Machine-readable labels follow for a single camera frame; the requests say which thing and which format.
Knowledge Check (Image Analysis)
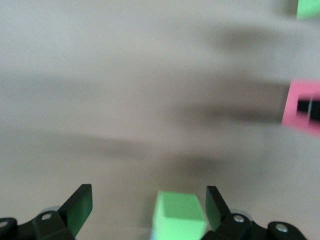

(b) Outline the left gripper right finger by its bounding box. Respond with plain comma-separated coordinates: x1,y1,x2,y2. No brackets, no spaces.
199,185,308,240

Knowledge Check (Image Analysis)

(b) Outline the brown paper table cover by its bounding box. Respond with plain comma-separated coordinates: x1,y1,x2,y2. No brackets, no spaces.
0,0,320,240

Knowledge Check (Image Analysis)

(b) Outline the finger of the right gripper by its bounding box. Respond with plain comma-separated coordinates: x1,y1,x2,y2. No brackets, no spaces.
296,93,320,121

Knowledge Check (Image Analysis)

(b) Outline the green foam cube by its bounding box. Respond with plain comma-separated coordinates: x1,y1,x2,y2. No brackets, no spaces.
296,0,320,21
150,190,208,240

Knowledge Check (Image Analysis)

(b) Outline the red foam cube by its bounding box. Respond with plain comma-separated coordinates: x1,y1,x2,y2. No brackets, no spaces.
281,77,320,140

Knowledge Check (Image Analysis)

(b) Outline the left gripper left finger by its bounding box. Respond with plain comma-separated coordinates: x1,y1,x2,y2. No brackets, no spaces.
0,184,93,240

